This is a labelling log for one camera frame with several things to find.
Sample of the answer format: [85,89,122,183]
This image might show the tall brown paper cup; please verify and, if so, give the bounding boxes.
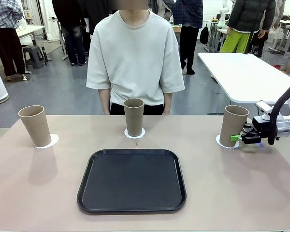
[123,98,145,138]
[219,105,250,147]
[18,105,52,147]

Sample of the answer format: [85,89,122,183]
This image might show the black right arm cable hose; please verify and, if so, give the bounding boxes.
[267,80,290,145]

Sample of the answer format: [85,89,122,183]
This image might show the black camera stand pole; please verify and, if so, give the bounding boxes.
[243,24,256,56]

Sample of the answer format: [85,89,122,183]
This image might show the bystander in black with jeans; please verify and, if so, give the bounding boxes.
[50,0,87,66]

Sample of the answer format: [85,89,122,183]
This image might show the bystander with lime green trousers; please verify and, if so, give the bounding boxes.
[219,0,277,58]

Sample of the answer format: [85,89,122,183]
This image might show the bystander in grey clothes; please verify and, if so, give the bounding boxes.
[272,0,290,75]

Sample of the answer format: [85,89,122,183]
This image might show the bystander in dark blue plaid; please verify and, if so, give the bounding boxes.
[173,0,204,75]

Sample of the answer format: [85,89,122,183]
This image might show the bystander in plaid shirt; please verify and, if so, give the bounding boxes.
[0,0,27,82]

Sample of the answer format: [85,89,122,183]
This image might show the black backpack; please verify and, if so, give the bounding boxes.
[199,24,210,45]

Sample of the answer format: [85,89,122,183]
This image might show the small white desk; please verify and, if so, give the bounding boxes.
[15,25,47,45]

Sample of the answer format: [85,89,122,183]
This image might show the black plastic serving tray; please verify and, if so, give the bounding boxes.
[76,148,187,214]

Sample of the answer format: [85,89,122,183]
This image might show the person in light grey shirt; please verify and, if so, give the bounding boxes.
[86,0,185,116]

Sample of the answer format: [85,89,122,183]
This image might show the large white table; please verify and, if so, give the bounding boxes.
[197,52,290,131]

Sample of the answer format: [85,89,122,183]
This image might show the person's left forearm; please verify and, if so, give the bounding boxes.
[162,91,174,116]

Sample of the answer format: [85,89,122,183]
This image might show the person's right forearm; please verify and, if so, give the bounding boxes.
[98,88,111,116]

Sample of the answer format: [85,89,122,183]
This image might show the white scalloped paper coaster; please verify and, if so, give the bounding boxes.
[33,133,60,149]
[124,127,146,139]
[215,134,240,149]

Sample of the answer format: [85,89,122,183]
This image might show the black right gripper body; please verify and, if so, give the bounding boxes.
[252,115,273,139]

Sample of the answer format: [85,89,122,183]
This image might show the grey plastic step stool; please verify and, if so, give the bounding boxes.
[22,45,48,69]

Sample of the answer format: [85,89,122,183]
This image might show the bystander in black top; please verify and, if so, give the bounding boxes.
[81,0,113,55]

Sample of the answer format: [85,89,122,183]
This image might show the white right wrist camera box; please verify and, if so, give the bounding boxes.
[255,101,274,120]

